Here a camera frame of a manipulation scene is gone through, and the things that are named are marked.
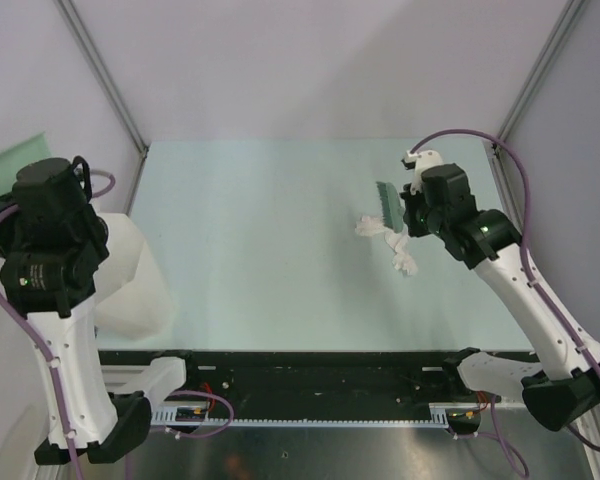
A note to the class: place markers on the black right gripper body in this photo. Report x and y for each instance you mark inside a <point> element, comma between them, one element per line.
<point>417,215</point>

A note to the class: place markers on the green hand brush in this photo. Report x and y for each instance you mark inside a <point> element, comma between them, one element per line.
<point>391,206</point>

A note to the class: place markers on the green plastic dustpan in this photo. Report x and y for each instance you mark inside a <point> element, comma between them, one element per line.
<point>18,156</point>

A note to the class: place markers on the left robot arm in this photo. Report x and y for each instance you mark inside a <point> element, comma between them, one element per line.
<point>58,245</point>

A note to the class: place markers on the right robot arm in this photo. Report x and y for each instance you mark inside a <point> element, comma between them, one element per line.
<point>564,382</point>

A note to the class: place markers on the crumpled white paper scrap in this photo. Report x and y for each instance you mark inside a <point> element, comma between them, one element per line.
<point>370,226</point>
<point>402,260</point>

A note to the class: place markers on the white plastic bin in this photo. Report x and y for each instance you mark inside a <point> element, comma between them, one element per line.
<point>132,297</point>

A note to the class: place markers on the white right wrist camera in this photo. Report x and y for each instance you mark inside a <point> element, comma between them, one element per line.
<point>420,162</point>

